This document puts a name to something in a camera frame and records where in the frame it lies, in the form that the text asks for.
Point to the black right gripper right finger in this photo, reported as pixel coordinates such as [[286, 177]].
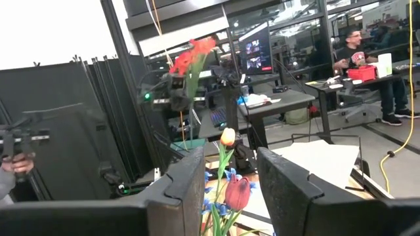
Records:
[[288, 203]]

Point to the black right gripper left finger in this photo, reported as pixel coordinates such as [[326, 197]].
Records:
[[170, 209]]

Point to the red artificial flower bunch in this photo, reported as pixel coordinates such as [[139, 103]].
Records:
[[190, 59]]

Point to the red artificial tulip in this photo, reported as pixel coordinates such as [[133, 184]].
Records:
[[238, 193]]

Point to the blue artificial flower bunch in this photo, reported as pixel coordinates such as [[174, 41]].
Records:
[[223, 209]]

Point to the orange artificial tulip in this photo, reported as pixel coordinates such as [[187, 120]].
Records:
[[227, 136]]

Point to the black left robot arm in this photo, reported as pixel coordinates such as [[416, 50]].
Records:
[[226, 77]]

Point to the person's forearm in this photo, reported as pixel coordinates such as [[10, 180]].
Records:
[[5, 183]]

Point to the backlit keyboard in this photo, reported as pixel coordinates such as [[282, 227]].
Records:
[[218, 117]]

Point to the white blue cloth pile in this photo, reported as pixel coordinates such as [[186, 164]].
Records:
[[257, 100]]

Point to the pale green bag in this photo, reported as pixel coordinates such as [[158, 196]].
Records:
[[297, 116]]

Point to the black monitor with lit screen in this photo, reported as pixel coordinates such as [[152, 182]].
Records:
[[256, 49]]

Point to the small black box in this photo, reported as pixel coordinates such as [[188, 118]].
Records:
[[280, 89]]

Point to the black office desk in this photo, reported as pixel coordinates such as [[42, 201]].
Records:
[[288, 100], [328, 86]]

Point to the black folding partition screen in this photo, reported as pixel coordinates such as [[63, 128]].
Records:
[[65, 114]]

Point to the grey office chair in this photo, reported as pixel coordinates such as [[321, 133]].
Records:
[[357, 105]]

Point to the black framed glass partition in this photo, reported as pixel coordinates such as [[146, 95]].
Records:
[[295, 32]]

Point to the red plastic box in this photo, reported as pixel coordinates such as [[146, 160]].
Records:
[[361, 73]]

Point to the person's hand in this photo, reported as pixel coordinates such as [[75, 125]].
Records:
[[19, 164]]

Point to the person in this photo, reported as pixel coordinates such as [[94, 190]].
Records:
[[354, 55]]

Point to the white container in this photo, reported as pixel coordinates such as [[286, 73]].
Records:
[[384, 65]]

